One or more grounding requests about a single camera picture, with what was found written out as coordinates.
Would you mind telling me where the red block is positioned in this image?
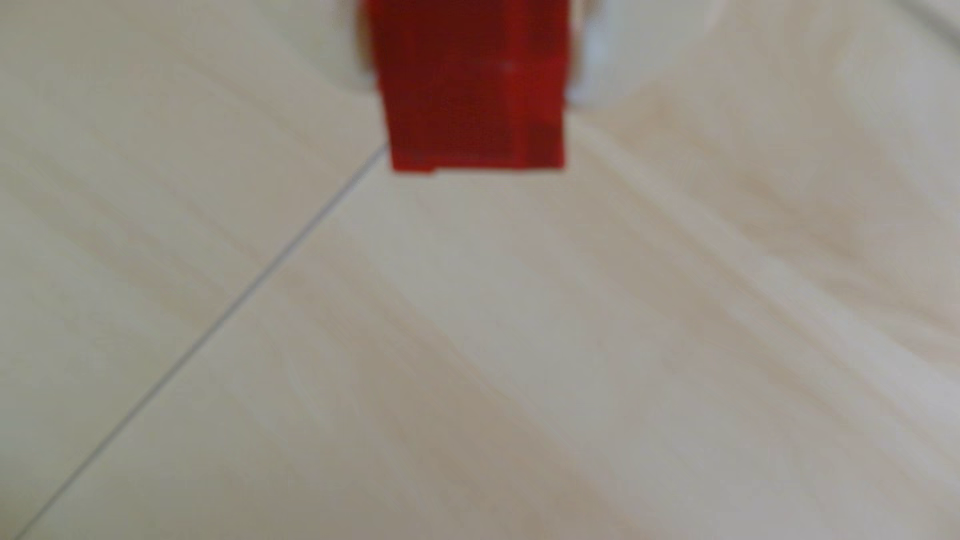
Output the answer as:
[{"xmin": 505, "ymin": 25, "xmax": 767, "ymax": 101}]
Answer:
[{"xmin": 366, "ymin": 0, "xmax": 571, "ymax": 174}]

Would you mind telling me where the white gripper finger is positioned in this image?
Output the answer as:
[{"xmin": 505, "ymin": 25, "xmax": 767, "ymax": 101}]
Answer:
[
  {"xmin": 255, "ymin": 0, "xmax": 376, "ymax": 91},
  {"xmin": 566, "ymin": 0, "xmax": 725, "ymax": 106}
]

